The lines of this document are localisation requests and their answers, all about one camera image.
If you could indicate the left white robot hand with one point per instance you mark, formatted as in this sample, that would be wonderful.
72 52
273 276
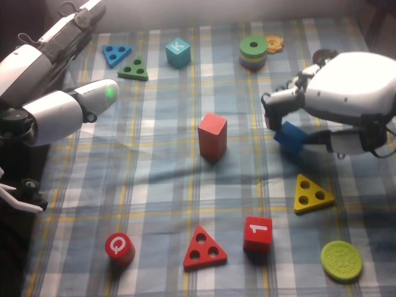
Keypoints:
49 114

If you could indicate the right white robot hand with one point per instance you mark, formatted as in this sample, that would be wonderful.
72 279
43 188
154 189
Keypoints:
349 86

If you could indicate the dark blue block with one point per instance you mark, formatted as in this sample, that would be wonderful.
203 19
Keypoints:
290 137

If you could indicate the red rectangular block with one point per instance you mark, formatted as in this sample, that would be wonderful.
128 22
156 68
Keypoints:
212 139

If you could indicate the dark brown round toy cookie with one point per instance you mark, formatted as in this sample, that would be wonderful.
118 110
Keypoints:
320 55

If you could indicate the orange swirl toy cookie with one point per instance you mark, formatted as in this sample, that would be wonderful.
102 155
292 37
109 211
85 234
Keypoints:
275 44

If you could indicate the green triangle with three holes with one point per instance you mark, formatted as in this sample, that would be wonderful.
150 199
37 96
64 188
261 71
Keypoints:
133 77

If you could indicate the blue triangle with three holes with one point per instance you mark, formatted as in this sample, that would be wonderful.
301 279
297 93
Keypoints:
116 51

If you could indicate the yellow triangle with three holes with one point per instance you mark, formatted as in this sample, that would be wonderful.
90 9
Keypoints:
311 192

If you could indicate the blue plaid tablecloth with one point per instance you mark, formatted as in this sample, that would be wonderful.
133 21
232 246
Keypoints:
154 185

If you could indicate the teal cube with letter K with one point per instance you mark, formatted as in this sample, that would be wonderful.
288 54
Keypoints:
178 57

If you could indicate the red cylinder with letter Q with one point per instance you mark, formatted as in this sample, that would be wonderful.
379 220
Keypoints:
123 256

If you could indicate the green round toy cookie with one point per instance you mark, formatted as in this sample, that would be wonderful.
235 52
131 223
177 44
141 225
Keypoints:
341 261

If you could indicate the red cube with number 1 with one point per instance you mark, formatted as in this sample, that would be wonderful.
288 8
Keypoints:
256 241

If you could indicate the red triangle with three holes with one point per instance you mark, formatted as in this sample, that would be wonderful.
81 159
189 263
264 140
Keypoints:
203 247

